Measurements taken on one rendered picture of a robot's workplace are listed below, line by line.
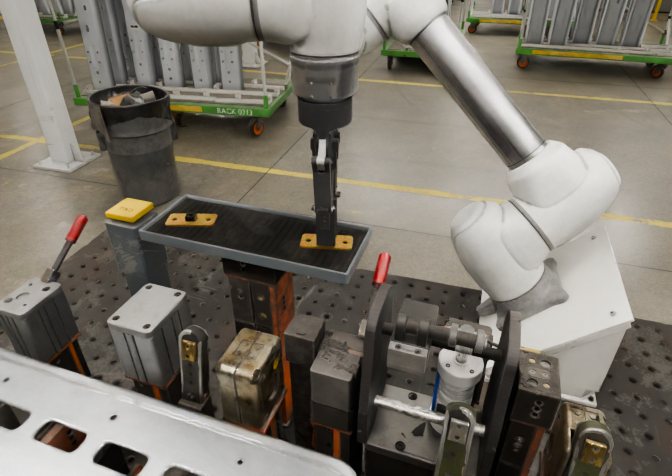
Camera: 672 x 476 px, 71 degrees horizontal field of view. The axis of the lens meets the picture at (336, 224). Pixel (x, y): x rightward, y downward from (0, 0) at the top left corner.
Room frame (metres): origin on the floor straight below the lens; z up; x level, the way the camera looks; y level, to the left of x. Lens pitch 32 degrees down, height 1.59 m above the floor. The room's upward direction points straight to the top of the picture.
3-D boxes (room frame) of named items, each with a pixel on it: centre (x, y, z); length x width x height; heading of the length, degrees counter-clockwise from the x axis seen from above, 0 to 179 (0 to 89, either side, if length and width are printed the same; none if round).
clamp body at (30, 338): (0.63, 0.53, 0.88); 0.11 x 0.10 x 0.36; 161
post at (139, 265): (0.75, 0.38, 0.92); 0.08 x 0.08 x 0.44; 71
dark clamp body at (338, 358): (0.47, -0.01, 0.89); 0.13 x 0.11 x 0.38; 161
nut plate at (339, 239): (0.64, 0.02, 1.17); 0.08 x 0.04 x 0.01; 85
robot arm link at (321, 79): (0.64, 0.01, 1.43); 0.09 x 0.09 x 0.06
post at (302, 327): (0.51, 0.05, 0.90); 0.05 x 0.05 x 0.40; 71
